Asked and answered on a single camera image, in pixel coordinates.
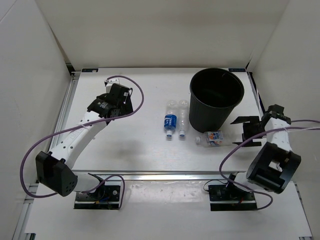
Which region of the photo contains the aluminium left frame rail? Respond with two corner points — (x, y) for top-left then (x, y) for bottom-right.
(47, 72), (81, 153)

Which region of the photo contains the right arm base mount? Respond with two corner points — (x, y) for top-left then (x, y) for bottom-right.
(203, 179), (258, 212)

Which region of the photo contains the clear crushed plastic bottle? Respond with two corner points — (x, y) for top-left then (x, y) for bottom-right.
(178, 100), (189, 139)

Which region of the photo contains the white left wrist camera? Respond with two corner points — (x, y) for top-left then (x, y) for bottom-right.
(104, 77), (120, 88)

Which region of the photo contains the aluminium front table rail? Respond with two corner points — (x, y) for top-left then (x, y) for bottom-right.
(72, 170), (248, 181)

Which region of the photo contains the orange blue label bottle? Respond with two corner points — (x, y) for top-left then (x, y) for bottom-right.
(195, 130), (236, 147)

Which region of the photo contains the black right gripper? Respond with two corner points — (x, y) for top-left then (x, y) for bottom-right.
(231, 116), (267, 147)

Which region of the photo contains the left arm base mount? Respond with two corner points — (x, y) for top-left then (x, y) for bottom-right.
(73, 173), (126, 210)

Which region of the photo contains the black plastic waste bin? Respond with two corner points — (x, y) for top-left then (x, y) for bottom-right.
(189, 68), (245, 133)

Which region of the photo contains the blue label plastic bottle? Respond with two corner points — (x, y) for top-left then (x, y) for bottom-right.
(164, 100), (178, 139)

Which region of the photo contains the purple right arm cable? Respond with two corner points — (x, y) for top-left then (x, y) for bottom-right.
(218, 119), (320, 210)

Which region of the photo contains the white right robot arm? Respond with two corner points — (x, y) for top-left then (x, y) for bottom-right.
(224, 104), (301, 200)

